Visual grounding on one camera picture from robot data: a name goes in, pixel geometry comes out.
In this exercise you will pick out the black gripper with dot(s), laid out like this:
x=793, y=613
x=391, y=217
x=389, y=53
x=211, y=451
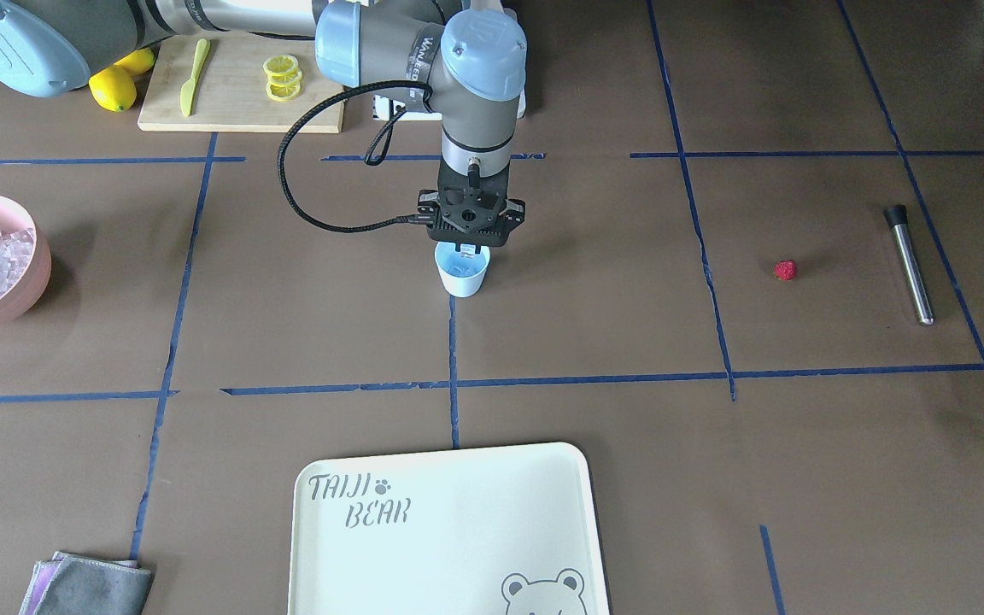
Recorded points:
x=426, y=203

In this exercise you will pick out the red strawberry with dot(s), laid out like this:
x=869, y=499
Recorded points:
x=785, y=270

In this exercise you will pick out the steel muddler with black cap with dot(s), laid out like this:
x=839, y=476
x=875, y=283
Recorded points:
x=898, y=225

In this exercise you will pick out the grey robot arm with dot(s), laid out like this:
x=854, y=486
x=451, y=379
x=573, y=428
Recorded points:
x=458, y=59

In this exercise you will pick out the light blue paper cup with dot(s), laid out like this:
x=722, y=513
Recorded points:
x=477, y=267

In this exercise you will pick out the lemon slices stack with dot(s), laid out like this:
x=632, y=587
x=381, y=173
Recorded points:
x=284, y=78

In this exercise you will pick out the wooden cutting board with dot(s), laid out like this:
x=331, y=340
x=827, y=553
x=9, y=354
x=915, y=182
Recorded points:
x=231, y=93

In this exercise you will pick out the cream bear serving tray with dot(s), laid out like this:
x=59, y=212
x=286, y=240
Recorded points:
x=501, y=530

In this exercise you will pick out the yellow plastic knife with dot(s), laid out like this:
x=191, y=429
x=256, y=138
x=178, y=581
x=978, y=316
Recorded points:
x=187, y=92

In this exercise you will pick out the yellow lemon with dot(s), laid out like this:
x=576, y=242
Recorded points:
x=139, y=62
x=113, y=89

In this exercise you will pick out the grey folded cloth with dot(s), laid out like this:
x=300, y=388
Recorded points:
x=75, y=584

